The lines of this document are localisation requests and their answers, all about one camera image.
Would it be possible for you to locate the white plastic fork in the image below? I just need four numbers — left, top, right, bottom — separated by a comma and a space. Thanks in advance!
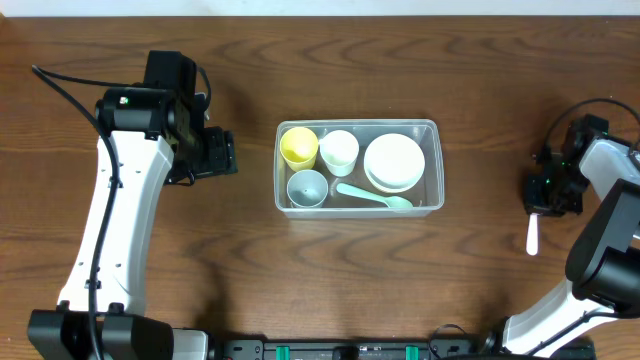
525, 213, 539, 256

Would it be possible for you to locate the yellow plastic cup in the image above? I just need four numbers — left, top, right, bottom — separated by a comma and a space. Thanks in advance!
279, 127, 319, 172

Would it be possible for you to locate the grey plastic cup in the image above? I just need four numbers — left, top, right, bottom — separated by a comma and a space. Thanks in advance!
286, 170, 329, 208

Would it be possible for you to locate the white plastic cup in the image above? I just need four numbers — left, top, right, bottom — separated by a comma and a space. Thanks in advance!
320, 130, 359, 177

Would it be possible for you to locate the mint green plastic spoon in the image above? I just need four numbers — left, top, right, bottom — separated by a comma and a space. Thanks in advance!
336, 183, 413, 209

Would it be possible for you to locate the white plastic bowl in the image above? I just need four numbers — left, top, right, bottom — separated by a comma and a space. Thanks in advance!
364, 133, 426, 185

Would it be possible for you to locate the yellow plastic bowl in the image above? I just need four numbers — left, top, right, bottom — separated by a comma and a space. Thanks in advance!
367, 174, 416, 193

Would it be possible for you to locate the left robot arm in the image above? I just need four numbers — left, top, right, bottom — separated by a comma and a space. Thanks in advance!
27, 50, 238, 359

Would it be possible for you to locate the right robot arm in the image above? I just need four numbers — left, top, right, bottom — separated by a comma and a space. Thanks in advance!
486, 114, 639, 358

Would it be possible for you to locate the clear plastic container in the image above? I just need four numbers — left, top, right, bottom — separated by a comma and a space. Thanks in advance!
274, 119, 445, 219

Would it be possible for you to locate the right black cable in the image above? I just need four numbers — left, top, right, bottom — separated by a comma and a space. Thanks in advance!
534, 97, 640, 166

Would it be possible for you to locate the black cable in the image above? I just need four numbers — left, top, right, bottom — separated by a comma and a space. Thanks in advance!
30, 64, 214, 360
534, 97, 640, 166

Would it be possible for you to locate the left black cable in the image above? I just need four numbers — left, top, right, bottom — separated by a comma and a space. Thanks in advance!
30, 64, 214, 360

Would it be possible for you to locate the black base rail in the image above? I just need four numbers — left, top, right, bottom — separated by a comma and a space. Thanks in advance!
214, 338, 596, 360

